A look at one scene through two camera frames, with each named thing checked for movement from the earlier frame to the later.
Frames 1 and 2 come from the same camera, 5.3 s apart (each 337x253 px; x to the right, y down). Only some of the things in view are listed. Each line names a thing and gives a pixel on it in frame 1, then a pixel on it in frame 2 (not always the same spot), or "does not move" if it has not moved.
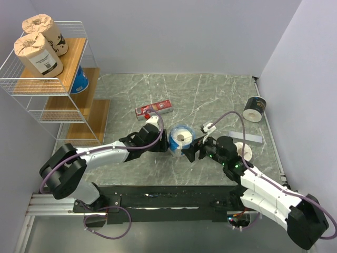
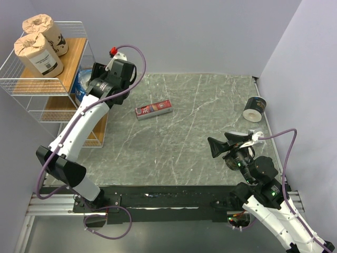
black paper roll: [254, 108] does not move
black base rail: [143, 204] does not move
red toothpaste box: [154, 109] does not move
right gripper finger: [197, 142] to [235, 138]
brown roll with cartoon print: [43, 23] does not move
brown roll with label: [37, 56] does not move
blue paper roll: [180, 137] to [83, 76]
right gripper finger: [190, 153] to [217, 147]
